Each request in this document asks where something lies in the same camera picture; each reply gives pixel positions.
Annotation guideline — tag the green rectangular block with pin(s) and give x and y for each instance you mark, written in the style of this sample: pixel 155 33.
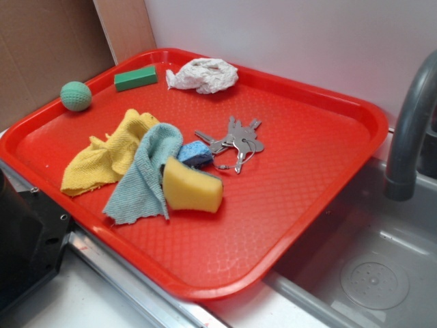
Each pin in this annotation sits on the green rectangular block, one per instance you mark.
pixel 135 78

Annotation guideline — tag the grey sink basin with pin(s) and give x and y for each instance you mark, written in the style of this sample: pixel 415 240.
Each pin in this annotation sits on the grey sink basin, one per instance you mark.
pixel 366 261

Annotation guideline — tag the grey faucet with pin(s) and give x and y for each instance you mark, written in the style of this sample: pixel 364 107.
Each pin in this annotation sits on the grey faucet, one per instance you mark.
pixel 413 146

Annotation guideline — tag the crumpled white paper towel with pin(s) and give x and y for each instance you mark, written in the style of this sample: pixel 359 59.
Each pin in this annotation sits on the crumpled white paper towel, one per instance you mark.
pixel 204 75

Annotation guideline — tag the wooden board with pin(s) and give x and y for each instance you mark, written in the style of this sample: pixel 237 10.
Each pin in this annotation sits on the wooden board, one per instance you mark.
pixel 126 26

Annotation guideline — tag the blue sponge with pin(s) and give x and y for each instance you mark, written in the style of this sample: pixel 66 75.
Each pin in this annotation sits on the blue sponge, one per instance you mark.
pixel 195 154

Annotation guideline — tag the brown cardboard panel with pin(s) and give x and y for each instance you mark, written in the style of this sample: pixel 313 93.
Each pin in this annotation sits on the brown cardboard panel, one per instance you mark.
pixel 45 44

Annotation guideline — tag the light blue cloth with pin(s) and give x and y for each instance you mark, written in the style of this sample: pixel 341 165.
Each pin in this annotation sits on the light blue cloth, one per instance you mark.
pixel 139 193

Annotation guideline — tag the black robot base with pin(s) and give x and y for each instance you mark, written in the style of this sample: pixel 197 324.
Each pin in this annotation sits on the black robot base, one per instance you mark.
pixel 34 233

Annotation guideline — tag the bunch of silver keys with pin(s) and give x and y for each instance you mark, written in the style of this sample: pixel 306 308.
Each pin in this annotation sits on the bunch of silver keys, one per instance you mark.
pixel 242 138

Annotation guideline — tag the green dimpled ball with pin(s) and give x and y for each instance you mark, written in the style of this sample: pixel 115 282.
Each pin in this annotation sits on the green dimpled ball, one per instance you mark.
pixel 76 96

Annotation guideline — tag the yellow cloth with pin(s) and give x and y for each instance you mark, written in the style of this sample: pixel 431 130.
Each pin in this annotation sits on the yellow cloth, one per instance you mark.
pixel 107 161

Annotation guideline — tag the yellow sponge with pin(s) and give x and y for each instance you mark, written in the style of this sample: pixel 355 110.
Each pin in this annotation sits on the yellow sponge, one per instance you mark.
pixel 185 188

